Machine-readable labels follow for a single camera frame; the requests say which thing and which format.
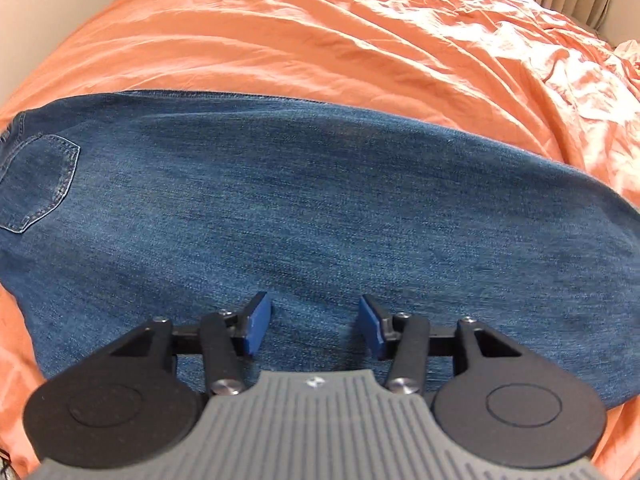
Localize orange bed sheet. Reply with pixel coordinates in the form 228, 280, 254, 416
1, 0, 639, 479

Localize blue denim jeans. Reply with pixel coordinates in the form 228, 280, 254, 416
1, 91, 639, 405

